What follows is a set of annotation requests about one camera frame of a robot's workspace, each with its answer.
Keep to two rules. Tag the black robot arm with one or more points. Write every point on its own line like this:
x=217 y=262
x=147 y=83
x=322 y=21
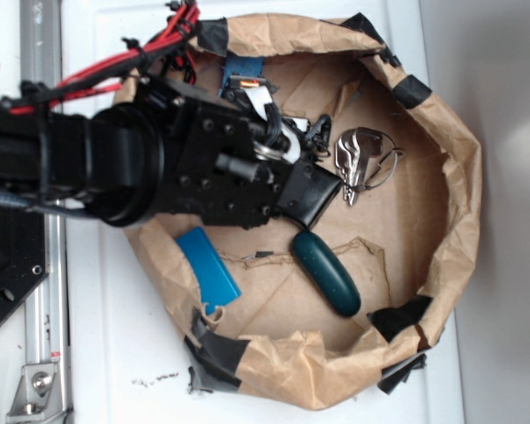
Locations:
x=111 y=162

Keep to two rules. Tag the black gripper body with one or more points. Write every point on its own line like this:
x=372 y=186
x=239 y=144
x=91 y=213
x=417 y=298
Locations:
x=209 y=166

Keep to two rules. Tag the metal corner bracket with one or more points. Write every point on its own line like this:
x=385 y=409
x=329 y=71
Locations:
x=42 y=396

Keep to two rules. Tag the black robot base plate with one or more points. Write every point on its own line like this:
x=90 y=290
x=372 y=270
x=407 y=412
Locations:
x=22 y=258

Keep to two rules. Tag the dark green oval case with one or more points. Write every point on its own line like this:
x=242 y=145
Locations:
x=327 y=272

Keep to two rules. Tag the black square box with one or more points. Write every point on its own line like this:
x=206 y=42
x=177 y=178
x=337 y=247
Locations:
x=308 y=192

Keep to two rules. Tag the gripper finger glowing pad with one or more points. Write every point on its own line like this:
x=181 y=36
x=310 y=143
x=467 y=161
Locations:
x=218 y=288

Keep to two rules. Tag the silver keys on ring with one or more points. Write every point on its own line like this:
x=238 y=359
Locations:
x=365 y=159

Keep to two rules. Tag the aluminium rail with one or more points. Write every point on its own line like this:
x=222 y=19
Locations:
x=46 y=308

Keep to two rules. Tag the crumpled brown paper bag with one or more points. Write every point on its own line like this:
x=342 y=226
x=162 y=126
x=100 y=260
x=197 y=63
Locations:
x=410 y=245

